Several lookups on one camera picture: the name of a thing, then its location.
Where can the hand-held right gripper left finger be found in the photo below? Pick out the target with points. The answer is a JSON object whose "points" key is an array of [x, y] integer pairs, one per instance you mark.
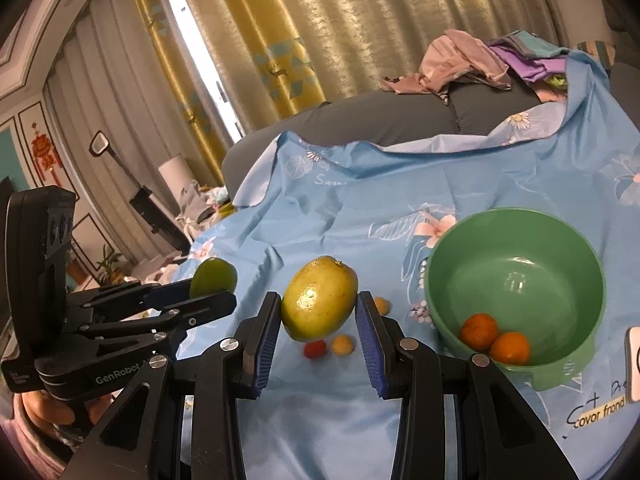
{"points": [[265, 340]]}

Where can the green lime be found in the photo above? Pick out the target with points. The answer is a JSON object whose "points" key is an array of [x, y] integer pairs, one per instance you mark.
{"points": [[216, 274]]}

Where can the orange tangerine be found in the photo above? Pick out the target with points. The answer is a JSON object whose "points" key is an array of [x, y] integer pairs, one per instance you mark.
{"points": [[511, 349], [477, 331]]}

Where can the yellow patterned curtain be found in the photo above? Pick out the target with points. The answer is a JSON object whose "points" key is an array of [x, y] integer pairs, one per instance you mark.
{"points": [[165, 35]]}

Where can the striped cushion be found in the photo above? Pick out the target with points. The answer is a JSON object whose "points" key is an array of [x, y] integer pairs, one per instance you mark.
{"points": [[597, 51]]}

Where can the green plastic bowl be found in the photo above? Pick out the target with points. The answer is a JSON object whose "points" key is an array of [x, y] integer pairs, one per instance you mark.
{"points": [[525, 260]]}

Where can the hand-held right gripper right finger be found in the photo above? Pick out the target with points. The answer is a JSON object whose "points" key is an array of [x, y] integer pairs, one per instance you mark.
{"points": [[370, 345]]}

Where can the person's left hand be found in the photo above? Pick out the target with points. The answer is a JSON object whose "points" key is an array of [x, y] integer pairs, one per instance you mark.
{"points": [[47, 412]]}

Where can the small yellow fruit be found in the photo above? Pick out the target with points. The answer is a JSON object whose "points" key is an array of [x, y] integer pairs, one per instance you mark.
{"points": [[382, 306], [342, 345]]}

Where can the beige curtain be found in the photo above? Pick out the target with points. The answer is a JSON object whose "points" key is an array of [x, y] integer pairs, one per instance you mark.
{"points": [[375, 20]]}

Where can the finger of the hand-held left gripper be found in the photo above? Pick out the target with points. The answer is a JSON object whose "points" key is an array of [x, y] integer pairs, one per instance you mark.
{"points": [[210, 305], [167, 293]]}

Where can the person's left forearm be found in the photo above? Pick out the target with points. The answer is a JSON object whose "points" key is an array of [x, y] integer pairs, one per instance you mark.
{"points": [[17, 447]]}

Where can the black floor stand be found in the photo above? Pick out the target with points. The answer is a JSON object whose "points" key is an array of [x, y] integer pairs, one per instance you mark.
{"points": [[155, 215]]}

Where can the cluttered cloth pile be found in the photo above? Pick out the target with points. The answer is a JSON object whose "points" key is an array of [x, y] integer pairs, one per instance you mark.
{"points": [[205, 205]]}

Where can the yellow-green mango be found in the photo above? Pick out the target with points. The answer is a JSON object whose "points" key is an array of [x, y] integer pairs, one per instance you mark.
{"points": [[320, 300]]}

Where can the white cylinder appliance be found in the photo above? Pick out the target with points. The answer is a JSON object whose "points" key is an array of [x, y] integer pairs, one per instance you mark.
{"points": [[177, 175]]}

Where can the blue floral bed sheet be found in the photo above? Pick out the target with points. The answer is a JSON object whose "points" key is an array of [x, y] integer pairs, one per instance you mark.
{"points": [[350, 210]]}

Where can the red knot wall decoration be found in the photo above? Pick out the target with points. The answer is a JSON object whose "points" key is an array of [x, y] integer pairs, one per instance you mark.
{"points": [[44, 152]]}

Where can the potted plant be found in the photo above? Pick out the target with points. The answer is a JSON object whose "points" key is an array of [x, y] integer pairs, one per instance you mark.
{"points": [[109, 262]]}

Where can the small green cloth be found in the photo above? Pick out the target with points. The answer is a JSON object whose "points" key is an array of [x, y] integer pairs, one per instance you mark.
{"points": [[556, 80]]}

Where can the red cherry tomato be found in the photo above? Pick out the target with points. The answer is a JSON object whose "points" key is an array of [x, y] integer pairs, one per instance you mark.
{"points": [[315, 349]]}

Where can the purple crumpled garment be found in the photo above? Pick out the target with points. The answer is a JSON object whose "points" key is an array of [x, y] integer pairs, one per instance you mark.
{"points": [[530, 62]]}

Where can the grey sofa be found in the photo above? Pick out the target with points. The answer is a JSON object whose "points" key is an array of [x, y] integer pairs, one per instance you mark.
{"points": [[400, 115]]}

